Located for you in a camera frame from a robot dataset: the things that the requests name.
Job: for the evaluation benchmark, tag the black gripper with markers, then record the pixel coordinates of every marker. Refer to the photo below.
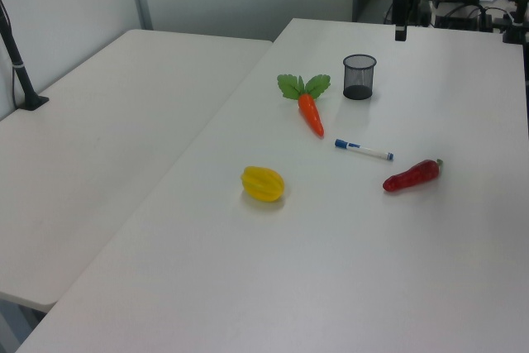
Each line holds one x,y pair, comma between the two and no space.
399,8

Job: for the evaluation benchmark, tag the blue and white marker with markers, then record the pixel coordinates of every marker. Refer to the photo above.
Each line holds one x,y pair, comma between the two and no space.
363,149

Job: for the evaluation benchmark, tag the black mesh pen cup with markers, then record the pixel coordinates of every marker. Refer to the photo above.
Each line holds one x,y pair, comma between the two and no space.
358,78

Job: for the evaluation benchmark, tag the orange toy carrot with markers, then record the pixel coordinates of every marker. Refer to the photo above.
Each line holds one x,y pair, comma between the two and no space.
311,111

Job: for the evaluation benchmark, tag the red toy chili pepper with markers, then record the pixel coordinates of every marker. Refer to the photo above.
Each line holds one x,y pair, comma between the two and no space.
411,177

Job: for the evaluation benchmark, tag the yellow toy starfruit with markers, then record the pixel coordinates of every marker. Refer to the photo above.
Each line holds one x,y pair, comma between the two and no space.
262,183

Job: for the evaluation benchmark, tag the black clamped camera stand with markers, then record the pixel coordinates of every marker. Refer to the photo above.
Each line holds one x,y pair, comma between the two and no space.
516,22

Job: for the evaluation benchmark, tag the black camera stand pole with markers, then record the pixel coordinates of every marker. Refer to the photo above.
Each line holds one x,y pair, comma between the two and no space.
18,68

